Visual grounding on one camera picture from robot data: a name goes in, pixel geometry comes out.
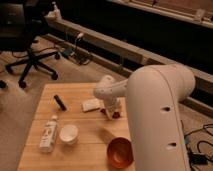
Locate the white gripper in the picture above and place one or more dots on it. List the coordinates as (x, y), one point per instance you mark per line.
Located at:
(112, 105)

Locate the red pepper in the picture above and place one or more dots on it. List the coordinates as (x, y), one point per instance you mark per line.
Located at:
(113, 115)

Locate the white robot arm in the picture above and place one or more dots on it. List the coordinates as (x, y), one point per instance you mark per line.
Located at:
(152, 94)

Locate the white paper napkin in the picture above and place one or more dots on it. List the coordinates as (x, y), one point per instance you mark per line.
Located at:
(90, 104)

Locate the red bowl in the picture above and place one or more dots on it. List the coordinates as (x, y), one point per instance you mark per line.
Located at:
(119, 153)

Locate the white plastic cup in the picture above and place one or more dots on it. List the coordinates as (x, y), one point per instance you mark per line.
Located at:
(69, 134)

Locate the black marker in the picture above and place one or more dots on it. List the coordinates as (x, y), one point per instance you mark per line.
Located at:
(60, 102)

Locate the clear plastic bottle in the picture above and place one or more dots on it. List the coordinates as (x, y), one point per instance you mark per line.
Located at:
(49, 135)

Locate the white spray bottle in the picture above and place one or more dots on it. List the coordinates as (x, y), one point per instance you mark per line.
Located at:
(56, 12)

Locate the black office chair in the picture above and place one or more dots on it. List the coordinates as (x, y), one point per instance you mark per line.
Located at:
(20, 23)

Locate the power strip with cables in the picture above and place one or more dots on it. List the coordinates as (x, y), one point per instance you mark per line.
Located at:
(71, 53)

